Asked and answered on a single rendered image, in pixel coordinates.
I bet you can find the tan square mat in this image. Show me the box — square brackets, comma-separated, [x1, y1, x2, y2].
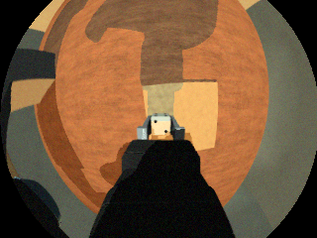
[143, 82, 218, 151]

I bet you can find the white die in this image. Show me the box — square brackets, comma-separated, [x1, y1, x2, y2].
[151, 113, 171, 135]

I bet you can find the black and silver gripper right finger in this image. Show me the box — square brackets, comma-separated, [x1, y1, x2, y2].
[170, 116, 185, 140]

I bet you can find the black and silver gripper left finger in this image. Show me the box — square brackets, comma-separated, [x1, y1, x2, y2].
[137, 115, 152, 140]

